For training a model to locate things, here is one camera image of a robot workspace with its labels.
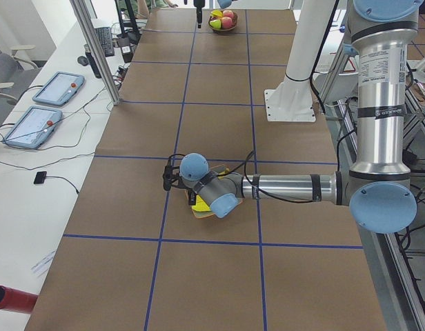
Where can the small black puck device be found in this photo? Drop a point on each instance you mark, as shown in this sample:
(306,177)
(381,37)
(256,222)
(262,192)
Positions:
(40,177)

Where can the red cylinder tube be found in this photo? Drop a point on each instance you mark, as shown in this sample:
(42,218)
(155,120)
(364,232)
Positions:
(16,300)

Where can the blue teach pendant far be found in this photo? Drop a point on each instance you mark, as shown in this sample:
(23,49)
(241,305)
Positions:
(59,89)

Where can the grey orange square plate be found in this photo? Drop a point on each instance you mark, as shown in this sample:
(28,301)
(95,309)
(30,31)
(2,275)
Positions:
(202,213)

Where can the aluminium frame post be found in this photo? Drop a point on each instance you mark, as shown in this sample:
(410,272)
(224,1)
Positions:
(83,17)

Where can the blue teach pendant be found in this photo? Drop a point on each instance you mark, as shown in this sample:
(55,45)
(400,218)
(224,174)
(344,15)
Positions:
(59,89)
(33,128)

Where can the blue teach pendant near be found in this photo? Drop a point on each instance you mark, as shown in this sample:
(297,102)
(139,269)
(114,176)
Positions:
(33,128)

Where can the yellow starfruit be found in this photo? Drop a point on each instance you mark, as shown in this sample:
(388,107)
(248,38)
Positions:
(216,14)

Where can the green pear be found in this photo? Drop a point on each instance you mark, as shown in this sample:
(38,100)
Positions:
(216,24)

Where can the person in green shirt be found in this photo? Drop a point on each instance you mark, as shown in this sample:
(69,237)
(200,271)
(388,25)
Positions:
(143,7)

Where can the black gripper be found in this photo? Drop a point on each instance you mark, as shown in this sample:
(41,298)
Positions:
(190,197)
(199,14)

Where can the black keyboard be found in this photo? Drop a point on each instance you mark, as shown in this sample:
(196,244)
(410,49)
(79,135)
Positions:
(104,37)

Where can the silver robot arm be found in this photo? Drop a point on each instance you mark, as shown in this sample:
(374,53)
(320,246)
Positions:
(376,187)
(223,5)

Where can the pink apple near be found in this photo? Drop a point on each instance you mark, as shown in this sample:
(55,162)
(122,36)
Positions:
(227,23)

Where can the brown wicker basket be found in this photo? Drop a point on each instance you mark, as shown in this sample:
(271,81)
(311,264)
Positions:
(235,19)

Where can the black computer mouse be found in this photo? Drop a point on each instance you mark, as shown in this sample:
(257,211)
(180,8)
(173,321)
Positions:
(82,60)

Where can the black water bottle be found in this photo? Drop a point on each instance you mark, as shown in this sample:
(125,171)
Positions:
(91,61)

